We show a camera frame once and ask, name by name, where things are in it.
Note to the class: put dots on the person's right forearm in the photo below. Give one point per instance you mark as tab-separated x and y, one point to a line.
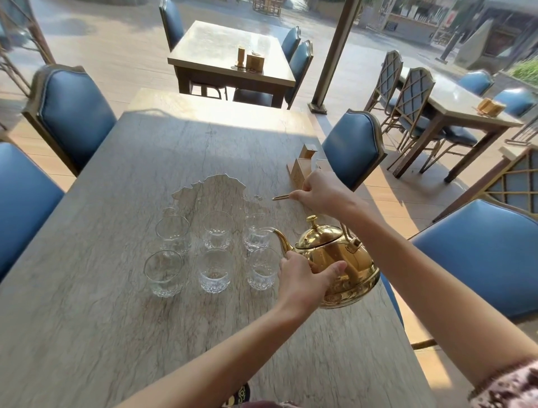
420	286

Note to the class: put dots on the brown metal pillar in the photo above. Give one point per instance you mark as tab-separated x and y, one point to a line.
336	54

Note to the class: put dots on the green shrub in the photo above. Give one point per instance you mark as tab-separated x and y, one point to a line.
525	71

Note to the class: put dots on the patterned pink sleeve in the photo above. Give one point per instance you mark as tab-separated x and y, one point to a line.
510	386

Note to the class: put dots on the person's left hand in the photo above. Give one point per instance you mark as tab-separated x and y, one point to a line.
300	281

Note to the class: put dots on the black printed garment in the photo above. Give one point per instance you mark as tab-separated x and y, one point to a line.
237	397

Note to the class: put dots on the lattice back chair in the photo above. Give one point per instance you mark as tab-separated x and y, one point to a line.
386	80
416	101
512	185

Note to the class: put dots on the person's left thumb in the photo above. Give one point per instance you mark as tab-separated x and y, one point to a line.
332	271

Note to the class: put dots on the wooden napkin holder box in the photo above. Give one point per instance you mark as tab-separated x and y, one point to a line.
300	168
491	107
255	62

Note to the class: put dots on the stone top dining table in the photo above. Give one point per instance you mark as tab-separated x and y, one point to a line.
218	50
458	105

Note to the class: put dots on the metal lattice frame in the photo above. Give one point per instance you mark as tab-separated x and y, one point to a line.
21	46

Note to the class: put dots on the grey stone sign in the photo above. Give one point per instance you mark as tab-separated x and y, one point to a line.
475	46

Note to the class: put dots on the group of clear drinking glasses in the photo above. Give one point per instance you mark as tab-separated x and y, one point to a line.
214	273

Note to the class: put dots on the person's right fingers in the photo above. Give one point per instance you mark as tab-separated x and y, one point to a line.
309	191

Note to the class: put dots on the wooden toothpick holder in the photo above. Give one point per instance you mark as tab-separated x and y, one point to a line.
241	56
309	151

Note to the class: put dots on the blue padded chair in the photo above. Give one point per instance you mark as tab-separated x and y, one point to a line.
25	201
517	101
71	113
483	260
351	145
172	21
291	42
477	82
298	71

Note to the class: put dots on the gold metal teapot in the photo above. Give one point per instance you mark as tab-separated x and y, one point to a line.
351	269

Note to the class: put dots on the person's right hand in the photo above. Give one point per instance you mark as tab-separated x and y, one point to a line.
330	195

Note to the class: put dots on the street stall building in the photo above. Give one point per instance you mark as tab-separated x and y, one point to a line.
416	21

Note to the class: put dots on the person's left forearm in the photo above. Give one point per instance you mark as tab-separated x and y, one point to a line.
218	361

